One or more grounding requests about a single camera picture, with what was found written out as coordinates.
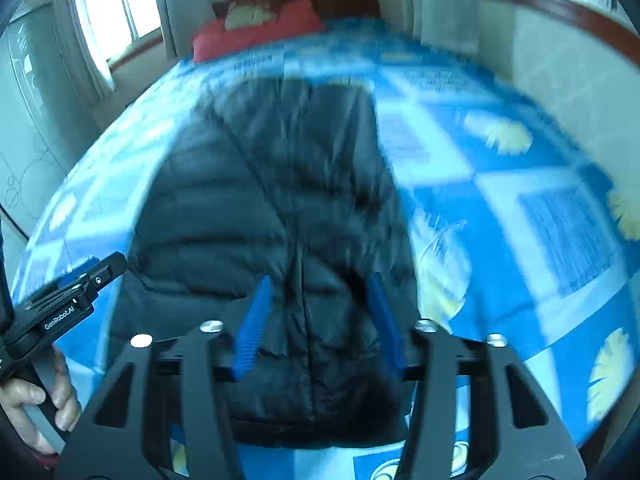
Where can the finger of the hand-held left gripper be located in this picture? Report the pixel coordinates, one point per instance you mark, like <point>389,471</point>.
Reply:
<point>102,272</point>

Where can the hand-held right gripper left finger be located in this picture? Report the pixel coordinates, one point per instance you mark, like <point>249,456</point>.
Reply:
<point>253,329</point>

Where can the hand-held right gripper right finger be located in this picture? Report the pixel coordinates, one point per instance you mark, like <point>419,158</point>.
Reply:
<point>386,324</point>

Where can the black puffer jacket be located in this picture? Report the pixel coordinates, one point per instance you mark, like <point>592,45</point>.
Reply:
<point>275,200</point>

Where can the person's left hand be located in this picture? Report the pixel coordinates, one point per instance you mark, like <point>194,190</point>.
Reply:
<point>67,395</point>

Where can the frosted glass wardrobe door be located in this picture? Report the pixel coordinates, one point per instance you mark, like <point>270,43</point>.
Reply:
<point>40,125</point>

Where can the blue patterned bed sheet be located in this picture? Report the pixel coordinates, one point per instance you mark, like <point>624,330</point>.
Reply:
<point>500,200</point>

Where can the white curtain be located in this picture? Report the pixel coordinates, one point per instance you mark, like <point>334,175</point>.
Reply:
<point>445,5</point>
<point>180,10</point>
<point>95,55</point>

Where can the window with wooden sill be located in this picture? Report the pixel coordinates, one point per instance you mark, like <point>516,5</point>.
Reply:
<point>560,5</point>
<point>125,5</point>

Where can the cream patterned cushion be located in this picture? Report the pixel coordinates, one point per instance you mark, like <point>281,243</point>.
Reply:
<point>247,15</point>

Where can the red pillow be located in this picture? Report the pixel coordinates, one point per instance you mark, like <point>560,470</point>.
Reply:
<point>295,22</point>

